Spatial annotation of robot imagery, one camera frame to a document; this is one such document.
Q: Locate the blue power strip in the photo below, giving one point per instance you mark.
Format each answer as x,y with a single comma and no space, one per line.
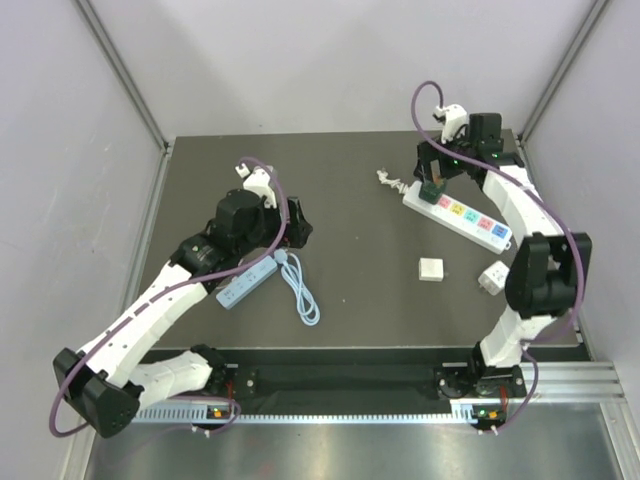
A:
246,283

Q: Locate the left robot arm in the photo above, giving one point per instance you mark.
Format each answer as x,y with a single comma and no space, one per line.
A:
106,382

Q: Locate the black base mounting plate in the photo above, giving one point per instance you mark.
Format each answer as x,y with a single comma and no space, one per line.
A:
358,381

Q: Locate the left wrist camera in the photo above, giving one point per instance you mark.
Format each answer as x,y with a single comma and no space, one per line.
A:
259,182

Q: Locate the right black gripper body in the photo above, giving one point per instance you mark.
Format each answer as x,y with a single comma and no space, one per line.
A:
449,165

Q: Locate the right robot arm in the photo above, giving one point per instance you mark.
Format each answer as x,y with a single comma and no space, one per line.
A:
547,276

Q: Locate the white cube socket adapter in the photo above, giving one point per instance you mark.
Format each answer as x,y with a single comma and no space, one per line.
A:
493,278

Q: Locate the white multicolour power strip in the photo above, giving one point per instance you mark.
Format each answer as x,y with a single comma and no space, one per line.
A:
461,219

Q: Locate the dark green charger cube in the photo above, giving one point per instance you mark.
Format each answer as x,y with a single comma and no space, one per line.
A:
432,190

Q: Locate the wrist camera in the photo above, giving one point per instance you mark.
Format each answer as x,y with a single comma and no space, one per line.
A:
453,118
259,182

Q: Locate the slotted cable duct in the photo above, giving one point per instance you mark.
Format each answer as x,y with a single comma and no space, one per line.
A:
217,414

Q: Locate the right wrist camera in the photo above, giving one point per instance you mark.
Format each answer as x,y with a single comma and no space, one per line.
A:
453,118

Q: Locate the white 80W charger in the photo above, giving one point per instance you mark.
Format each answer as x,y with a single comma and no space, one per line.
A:
431,269

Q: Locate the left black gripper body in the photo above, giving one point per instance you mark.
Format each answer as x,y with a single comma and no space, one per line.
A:
292,235

